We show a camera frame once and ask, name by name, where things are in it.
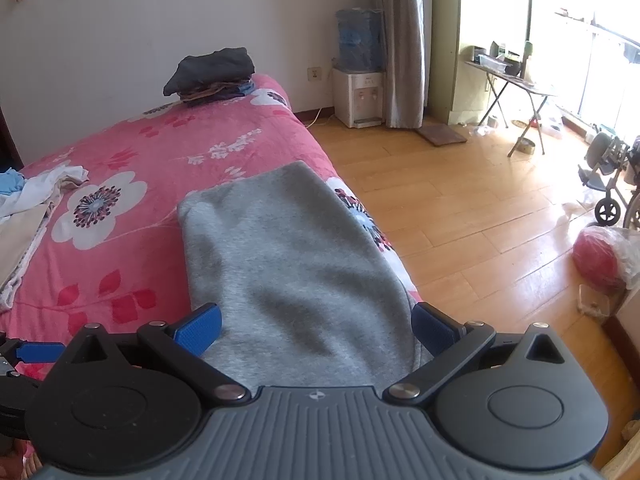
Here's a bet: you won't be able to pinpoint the light blue garment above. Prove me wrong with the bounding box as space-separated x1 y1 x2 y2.
0 168 26 196

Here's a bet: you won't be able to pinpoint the black folded garment on stack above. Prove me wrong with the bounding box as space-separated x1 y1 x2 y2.
163 47 255 96

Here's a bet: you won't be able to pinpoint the beige curtain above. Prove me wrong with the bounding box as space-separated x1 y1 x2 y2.
376 0 432 129

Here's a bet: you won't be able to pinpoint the wheelchair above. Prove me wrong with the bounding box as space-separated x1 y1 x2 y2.
578 129 639 231

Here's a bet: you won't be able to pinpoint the folding table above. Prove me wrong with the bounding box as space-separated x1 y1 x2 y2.
463 40 551 158

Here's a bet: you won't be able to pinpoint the wall socket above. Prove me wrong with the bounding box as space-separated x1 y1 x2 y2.
307 66 323 82

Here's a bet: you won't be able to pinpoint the blue water bottle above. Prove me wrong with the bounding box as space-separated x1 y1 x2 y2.
335 8 385 73

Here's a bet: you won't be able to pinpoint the pink bag on floor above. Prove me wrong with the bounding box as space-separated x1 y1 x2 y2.
572 226 639 292

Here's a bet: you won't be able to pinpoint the white power cord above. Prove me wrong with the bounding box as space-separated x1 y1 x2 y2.
294 105 336 130

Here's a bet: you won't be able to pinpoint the white water dispenser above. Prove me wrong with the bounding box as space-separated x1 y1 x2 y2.
332 68 384 129

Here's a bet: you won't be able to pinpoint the metal pet bowl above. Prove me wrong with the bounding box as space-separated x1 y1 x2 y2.
515 138 536 155

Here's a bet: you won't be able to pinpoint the pink floral blanket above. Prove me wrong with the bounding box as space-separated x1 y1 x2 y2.
1 76 418 342

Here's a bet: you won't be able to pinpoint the grey sweatpants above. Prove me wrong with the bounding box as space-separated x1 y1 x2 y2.
178 162 430 390

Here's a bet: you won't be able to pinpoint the olive cabinet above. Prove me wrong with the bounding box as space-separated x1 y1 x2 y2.
427 0 463 125

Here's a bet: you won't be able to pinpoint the brown folded clothes in stack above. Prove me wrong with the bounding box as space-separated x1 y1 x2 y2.
178 78 255 107

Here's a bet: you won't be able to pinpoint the beige garment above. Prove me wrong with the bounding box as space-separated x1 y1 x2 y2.
0 199 54 291

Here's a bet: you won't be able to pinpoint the brown floor mat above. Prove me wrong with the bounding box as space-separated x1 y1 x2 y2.
416 124 468 148

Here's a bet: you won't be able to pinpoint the white garment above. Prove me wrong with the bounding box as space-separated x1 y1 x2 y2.
0 165 89 218

